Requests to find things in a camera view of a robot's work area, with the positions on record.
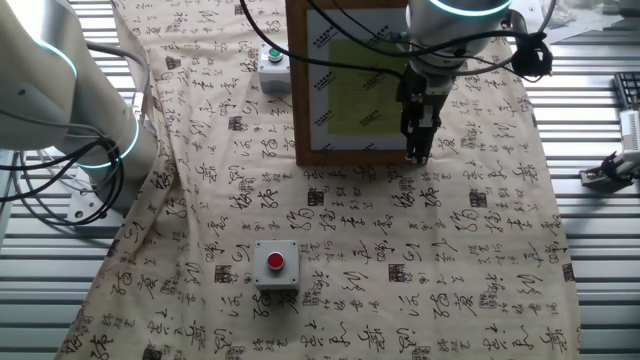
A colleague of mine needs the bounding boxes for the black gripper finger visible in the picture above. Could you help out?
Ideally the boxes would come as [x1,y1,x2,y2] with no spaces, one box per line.
[401,112,420,165]
[417,124,432,165]

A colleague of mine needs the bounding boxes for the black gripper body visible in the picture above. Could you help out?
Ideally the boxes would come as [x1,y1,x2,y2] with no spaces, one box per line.
[397,64,454,129]

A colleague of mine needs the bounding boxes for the grey box green button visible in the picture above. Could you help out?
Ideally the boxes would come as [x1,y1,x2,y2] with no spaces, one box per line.
[256,41,293,95]

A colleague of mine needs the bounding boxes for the white crumpled papers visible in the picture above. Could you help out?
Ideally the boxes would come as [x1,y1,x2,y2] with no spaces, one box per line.
[509,0,625,45]

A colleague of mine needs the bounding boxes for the beige calligraphy print tablecloth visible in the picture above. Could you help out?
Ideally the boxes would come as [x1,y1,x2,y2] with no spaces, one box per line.
[53,0,582,360]

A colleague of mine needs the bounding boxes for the grey box red button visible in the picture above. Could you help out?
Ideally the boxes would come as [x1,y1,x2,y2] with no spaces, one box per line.
[251,238,302,293]

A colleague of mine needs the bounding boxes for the black keyboard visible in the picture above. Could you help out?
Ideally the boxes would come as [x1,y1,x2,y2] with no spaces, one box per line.
[613,71,640,112]

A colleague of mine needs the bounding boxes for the thin black camera cable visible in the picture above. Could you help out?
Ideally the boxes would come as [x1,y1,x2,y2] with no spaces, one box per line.
[305,0,541,59]

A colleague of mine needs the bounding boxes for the wooden picture frame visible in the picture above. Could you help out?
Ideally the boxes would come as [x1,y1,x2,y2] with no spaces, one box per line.
[285,0,434,168]

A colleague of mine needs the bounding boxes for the thick black gripper cable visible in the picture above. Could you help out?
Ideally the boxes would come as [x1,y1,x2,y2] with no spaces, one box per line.
[238,0,407,81]

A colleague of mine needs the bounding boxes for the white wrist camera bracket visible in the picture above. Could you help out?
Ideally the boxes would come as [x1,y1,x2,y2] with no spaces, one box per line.
[499,7,531,46]

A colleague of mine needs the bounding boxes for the grey cable to gripper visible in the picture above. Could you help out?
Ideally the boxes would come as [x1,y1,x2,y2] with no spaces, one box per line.
[452,0,559,77]

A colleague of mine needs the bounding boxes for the metal camera clamp mount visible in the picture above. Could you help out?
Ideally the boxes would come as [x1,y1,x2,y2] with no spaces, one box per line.
[579,149,640,190]

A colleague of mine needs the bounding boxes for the grey ribbed camera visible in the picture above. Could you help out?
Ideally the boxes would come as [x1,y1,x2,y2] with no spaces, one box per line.
[618,109,640,154]

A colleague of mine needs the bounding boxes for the black base cable bundle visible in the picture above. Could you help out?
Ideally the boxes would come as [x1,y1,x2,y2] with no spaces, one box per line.
[0,137,126,227]

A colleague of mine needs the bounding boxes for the grey hose on arm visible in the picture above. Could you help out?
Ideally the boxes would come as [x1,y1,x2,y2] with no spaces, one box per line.
[85,41,151,126]

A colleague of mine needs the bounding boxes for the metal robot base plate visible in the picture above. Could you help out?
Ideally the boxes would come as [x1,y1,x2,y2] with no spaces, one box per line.
[67,192,126,224]

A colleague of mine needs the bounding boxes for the grey base cable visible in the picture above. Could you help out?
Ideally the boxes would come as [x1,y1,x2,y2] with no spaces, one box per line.
[9,149,96,226]

